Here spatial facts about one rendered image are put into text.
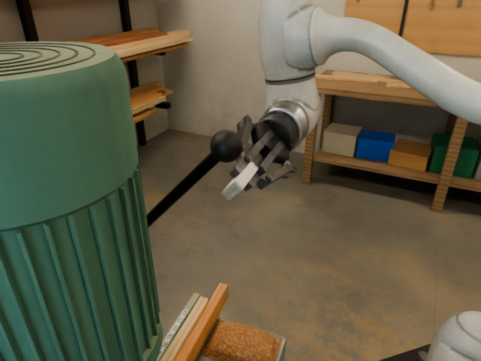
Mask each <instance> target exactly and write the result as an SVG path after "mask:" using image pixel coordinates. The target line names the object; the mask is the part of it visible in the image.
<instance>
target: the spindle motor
mask: <svg viewBox="0 0 481 361"><path fill-rule="evenodd" d="M162 336H163V331H162V319H161V313H160V305H159V300H158V294H157V285H156V279H155V270H154V264H153V259H152V249H151V244H150V235H149V229H148V224H147V214H146V209H145V199H144V194H143V189H142V179H141V174H140V164H139V161H138V151H137V142H136V137H135V127H134V122H133V116H132V107H131V101H130V91H129V86H128V81H127V71H126V67H125V65H124V64H123V62H122V60H121V59H120V58H119V57H118V55H117V53H116V52H115V50H113V49H112V48H110V47H106V46H103V45H99V44H90V43H82V42H5V43H0V361H157V358H158V355H159V354H160V349H161V346H162Z"/></svg>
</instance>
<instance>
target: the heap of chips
mask: <svg viewBox="0 0 481 361"><path fill-rule="evenodd" d="M281 341H282V339H279V338H277V337H272V336H271V335H270V334H269V333H267V332H264V331H262V330H260V329H256V328H254V327H249V326H247V325H244V324H240V323H237V322H223V321H219V323H218V325H217V327H216V328H215V331H214V332H213V334H212V336H211V338H210V340H209V342H208V344H207V345H206V347H205V349H204V351H203V353H202V355H204V356H206V357H210V358H213V359H215V360H219V361H276V357H277V354H278V350H279V347H280V345H281Z"/></svg>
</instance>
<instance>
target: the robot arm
mask: <svg viewBox="0 0 481 361"><path fill-rule="evenodd" d="M258 46H259V53H260V58H261V65H262V68H263V73H264V77H265V81H266V112H265V113H264V114H263V117H262V118H260V120H259V121H258V122H257V123H255V124H254V123H252V120H251V117H250V116H249V115H246V116H245V117H244V118H243V119H242V120H241V121H240V122H239V123H238V124H237V131H238V132H237V134H238V135H239V136H240V138H241V140H242V142H243V150H242V153H241V154H240V156H239V157H238V159H236V160H235V161H236V164H235V165H234V166H233V168H232V169H231V171H230V175H231V176H232V177H233V180H232V181H231V182H230V183H229V184H228V185H227V187H226V188H225V189H224V190H223V192H222V195H223V196H224V197H225V199H226V200H227V201H229V200H231V199H232V198H233V197H235V196H236V195H237V194H239V193H240V192H241V191H242V190H243V189H244V190H245V191H249V190H250V189H251V188H252V187H254V185H255V184H256V183H257V186H258V188H259V189H261V190H262V189H264V188H265V187H267V186H269V185H270V184H272V183H274V182H275V181H277V180H278V179H280V178H288V177H289V176H291V175H292V174H294V173H295V172H296V171H297V167H296V166H294V165H291V164H290V163H289V161H288V160H289V158H290V154H289V153H290V152H291V151H292V150H295V149H296V148H297V147H298V146H299V145H300V144H301V141H302V140H303V139H304V138H305V137H306V136H308V135H309V134H310V133H311V131H312V130H313V129H314V128H315V126H316V124H317V122H318V120H319V117H320V114H321V99H320V96H319V92H318V89H317V85H316V75H315V67H317V66H320V65H323V64H324V63H325V62H326V60H327V59H328V58H329V57H330V56H331V55H333V54H336V53H338V52H356V53H360V54H363V55H364V56H366V57H368V58H370V59H371V60H373V61H375V62H376V63H377V64H379V65H380V66H382V67H383V68H385V69H386V70H387V71H389V72H391V73H392V74H393V75H394V76H396V77H398V78H399V79H400V80H402V81H403V82H405V83H406V84H408V85H409V86H410V87H412V88H413V89H415V90H416V91H418V92H419V93H420V94H422V95H424V96H425V97H426V98H427V99H429V100H431V101H432V102H433V103H435V104H436V105H438V106H440V107H441V108H442V109H444V110H446V111H448V112H450V113H452V114H453V115H455V116H458V117H460V118H462V119H464V120H467V121H469V122H473V123H476V124H478V125H481V83H479V82H476V81H474V80H472V79H470V78H469V77H466V76H464V75H463V74H461V73H459V72H458V71H456V70H454V69H453V68H451V67H449V66H447V65H446V64H445V63H443V62H441V61H439V60H438V59H436V58H434V57H433V56H432V55H430V54H428V53H426V52H425V51H423V50H421V49H420V48H419V47H416V46H415V45H413V44H412V43H410V42H408V41H407V40H406V39H403V38H402V37H400V36H399V35H397V34H395V33H394V32H392V31H390V30H388V29H386V28H384V27H382V26H380V25H378V24H375V23H374V22H371V21H367V20H363V19H357V18H351V17H340V16H331V15H329V14H327V13H326V12H325V11H324V10H323V9H322V8H321V7H315V6H312V3H311V0H262V2H261V5H260V8H259V13H258ZM250 135H251V139H252V143H253V145H252V146H251V147H250V149H249V150H248V151H247V153H245V152H244V150H245V149H246V146H247V143H248V139H249V137H250ZM258 153H260V154H261V156H262V158H261V159H260V160H259V163H258V164H257V165H255V164H254V163H253V162H251V161H252V160H253V159H254V158H255V157H256V156H257V154H258ZM271 163H277V164H281V166H280V168H279V169H278V170H275V171H273V172H272V173H270V174H268V175H265V174H264V173H265V172H267V169H268V167H269V165H270V164H271ZM416 358H417V361H481V312H477V311H467V312H458V313H456V314H454V315H452V316H451V317H449V318H448V319H446V320H445V321H444V322H443V323H442V324H441V325H440V326H439V328H438V330H437V332H436V334H435V336H434V338H433V340H432V343H431V345H430V347H429V351H428V353H426V352H424V351H420V352H418V353H417V355H416Z"/></svg>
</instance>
